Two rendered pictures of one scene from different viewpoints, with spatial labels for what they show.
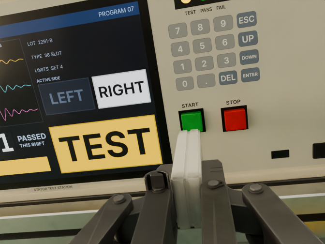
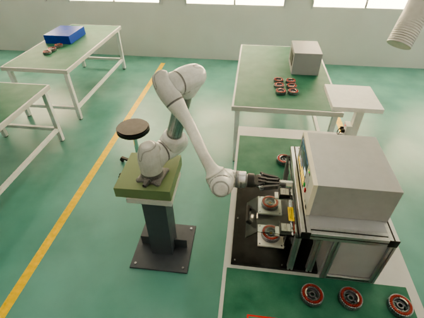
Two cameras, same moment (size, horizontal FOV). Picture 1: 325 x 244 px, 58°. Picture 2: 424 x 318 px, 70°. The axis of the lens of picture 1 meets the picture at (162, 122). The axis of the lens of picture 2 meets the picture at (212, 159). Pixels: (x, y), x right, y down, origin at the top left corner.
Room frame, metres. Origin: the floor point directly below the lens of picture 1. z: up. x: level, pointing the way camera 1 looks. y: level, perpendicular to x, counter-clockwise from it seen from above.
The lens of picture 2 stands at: (-0.25, -1.15, 2.28)
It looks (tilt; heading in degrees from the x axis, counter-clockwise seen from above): 39 degrees down; 88
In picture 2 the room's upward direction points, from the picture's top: straight up
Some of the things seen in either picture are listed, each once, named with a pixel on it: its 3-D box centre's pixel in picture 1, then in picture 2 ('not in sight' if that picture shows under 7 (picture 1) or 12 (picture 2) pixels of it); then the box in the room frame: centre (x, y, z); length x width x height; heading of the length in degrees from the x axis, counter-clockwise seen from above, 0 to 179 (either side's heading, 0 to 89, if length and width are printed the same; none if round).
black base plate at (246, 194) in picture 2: not in sight; (272, 222); (0.16, 0.07, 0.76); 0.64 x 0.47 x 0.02; 81
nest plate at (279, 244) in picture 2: not in sight; (270, 236); (0.12, -0.04, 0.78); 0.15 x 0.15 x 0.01; 81
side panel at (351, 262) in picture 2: not in sight; (354, 261); (0.49, -0.31, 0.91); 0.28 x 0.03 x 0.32; 171
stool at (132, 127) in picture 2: not in sight; (137, 146); (-1.00, 1.54, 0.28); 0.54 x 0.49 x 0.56; 171
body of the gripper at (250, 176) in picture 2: not in sight; (255, 180); (0.01, 0.01, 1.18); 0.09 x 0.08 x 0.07; 171
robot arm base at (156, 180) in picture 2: not in sight; (151, 174); (-0.63, 0.43, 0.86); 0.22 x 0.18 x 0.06; 71
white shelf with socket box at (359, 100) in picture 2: not in sight; (344, 122); (0.85, 0.88, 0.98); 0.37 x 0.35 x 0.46; 81
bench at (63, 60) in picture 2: not in sight; (76, 67); (-2.25, 3.54, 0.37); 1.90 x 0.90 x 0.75; 81
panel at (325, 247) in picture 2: not in sight; (316, 208); (0.39, 0.04, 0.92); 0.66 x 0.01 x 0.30; 81
